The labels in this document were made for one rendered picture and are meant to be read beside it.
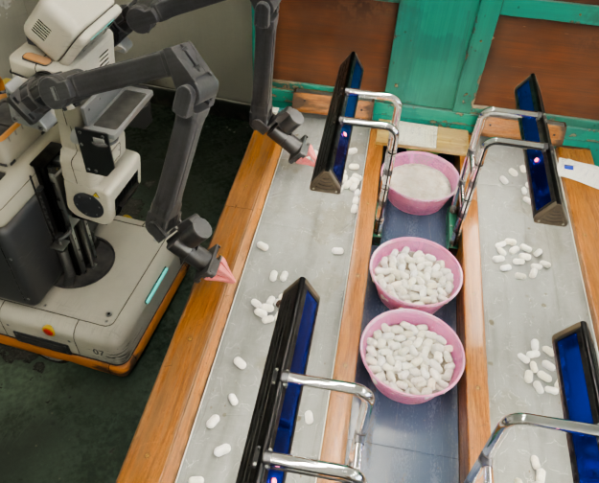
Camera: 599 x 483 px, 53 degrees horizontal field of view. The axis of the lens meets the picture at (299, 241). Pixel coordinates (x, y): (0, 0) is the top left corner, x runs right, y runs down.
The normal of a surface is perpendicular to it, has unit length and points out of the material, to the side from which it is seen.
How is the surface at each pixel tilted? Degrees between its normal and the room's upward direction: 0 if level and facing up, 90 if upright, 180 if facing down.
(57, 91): 76
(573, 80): 90
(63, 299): 0
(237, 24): 90
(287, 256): 0
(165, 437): 0
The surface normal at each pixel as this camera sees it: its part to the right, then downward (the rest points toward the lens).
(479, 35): -0.17, 0.70
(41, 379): 0.04, -0.70
